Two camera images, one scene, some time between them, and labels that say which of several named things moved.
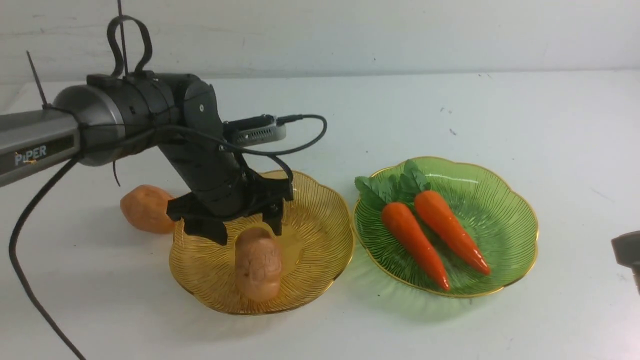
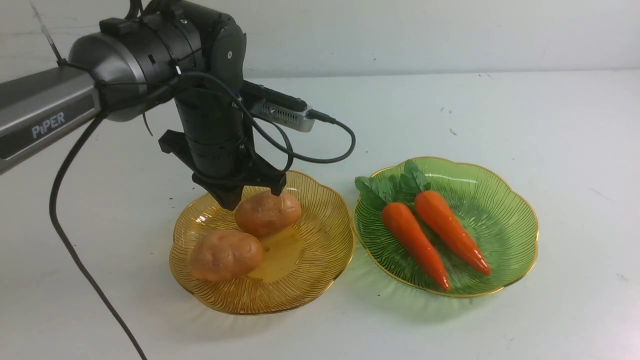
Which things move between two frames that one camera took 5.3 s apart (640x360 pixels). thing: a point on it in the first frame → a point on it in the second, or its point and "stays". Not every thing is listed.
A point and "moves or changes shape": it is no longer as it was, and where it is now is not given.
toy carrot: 412,182 stays
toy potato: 145,206 moves or changes shape
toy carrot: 384,194 stays
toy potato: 257,264 → 221,255
